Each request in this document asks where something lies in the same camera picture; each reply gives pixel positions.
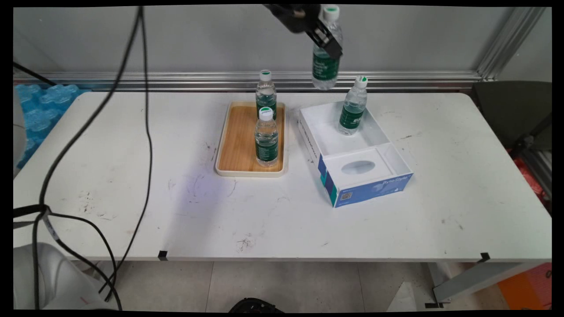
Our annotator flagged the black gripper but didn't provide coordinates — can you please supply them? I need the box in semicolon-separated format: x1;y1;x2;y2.
263;4;344;60

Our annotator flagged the green label water bottle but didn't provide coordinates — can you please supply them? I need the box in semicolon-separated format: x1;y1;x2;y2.
312;5;344;90
339;76;369;136
256;107;279;167
256;70;278;120

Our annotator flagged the white and blue cardboard box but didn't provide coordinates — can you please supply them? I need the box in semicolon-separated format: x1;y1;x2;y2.
298;102;414;208

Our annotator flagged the bamboo tray with cream rim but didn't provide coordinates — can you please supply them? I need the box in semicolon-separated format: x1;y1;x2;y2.
215;101;289;178

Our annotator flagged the black chair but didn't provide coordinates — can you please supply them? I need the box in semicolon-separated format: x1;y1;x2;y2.
471;81;552;152

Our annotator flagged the red bag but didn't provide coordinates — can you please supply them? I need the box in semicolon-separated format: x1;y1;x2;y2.
511;152;547;203

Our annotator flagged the black round object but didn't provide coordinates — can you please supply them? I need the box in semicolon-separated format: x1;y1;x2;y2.
229;298;285;313

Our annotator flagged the white table leg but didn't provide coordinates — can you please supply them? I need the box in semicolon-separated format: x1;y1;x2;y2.
432;263;536;304

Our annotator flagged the orange box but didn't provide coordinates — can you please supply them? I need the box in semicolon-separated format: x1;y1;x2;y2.
498;263;552;310

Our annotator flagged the horizontal aluminium rail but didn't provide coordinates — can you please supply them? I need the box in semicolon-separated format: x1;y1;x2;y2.
13;71;485;92

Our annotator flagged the slanted aluminium post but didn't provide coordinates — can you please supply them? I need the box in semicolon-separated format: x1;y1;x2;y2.
477;7;547;81

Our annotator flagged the thin black cable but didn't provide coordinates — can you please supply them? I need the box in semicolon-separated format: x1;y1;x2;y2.
98;6;154;295

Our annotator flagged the thick black cable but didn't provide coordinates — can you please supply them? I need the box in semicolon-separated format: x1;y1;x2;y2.
13;6;144;311

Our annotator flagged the black background cable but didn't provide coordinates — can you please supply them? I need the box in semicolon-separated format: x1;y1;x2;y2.
13;62;58;86

